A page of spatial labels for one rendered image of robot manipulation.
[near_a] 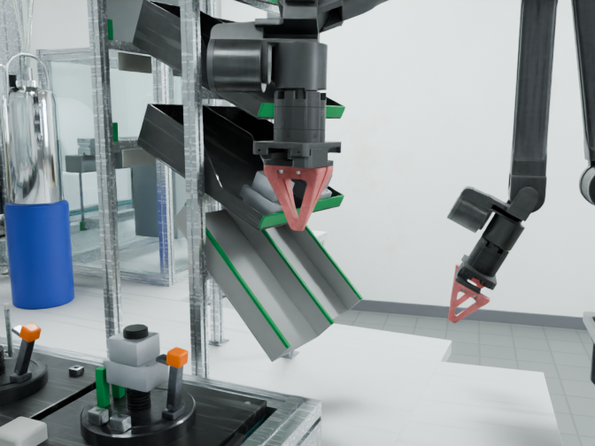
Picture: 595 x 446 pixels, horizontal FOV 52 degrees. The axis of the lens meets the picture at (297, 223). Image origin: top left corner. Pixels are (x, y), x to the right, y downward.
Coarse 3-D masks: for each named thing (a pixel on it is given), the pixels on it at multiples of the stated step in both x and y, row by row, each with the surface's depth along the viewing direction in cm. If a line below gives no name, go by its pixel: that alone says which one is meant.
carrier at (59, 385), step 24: (0, 360) 86; (48, 360) 97; (72, 360) 97; (0, 384) 83; (24, 384) 84; (48, 384) 88; (72, 384) 88; (0, 408) 81; (24, 408) 81; (48, 408) 81
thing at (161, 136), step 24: (144, 120) 99; (168, 120) 96; (216, 120) 107; (144, 144) 100; (168, 144) 97; (216, 144) 108; (240, 144) 105; (216, 168) 104; (240, 168) 106; (216, 192) 93; (240, 216) 91; (264, 216) 88
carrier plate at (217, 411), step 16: (80, 400) 83; (208, 400) 83; (224, 400) 83; (240, 400) 83; (256, 400) 83; (48, 416) 79; (64, 416) 79; (80, 416) 79; (208, 416) 79; (224, 416) 79; (240, 416) 79; (256, 416) 80; (48, 432) 75; (64, 432) 75; (80, 432) 75; (192, 432) 75; (208, 432) 75; (224, 432) 75; (240, 432) 77
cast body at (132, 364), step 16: (112, 336) 75; (128, 336) 74; (144, 336) 74; (112, 352) 74; (128, 352) 73; (144, 352) 74; (112, 368) 75; (128, 368) 74; (144, 368) 73; (160, 368) 75; (128, 384) 74; (144, 384) 73
